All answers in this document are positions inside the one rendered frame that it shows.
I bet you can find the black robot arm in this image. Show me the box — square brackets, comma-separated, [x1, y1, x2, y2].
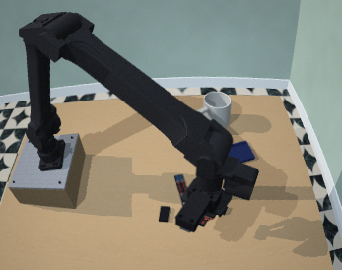
[19, 12, 259, 232]

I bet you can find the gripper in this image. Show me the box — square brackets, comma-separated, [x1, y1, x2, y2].
[181, 184, 232, 222]

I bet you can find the dark blue flat rectangular pad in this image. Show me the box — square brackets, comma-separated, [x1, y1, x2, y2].
[228, 140, 255, 163]

